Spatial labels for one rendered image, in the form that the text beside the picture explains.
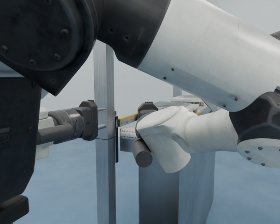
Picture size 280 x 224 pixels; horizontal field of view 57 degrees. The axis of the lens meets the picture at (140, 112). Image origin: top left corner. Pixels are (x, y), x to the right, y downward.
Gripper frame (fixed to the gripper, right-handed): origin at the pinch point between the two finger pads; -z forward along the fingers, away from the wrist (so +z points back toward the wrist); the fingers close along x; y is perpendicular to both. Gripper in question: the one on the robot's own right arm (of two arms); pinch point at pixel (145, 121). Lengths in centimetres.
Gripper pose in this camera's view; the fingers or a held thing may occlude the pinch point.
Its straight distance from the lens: 77.0
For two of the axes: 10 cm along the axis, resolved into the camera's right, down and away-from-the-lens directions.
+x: 0.0, 9.9, 1.4
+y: 9.9, -0.2, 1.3
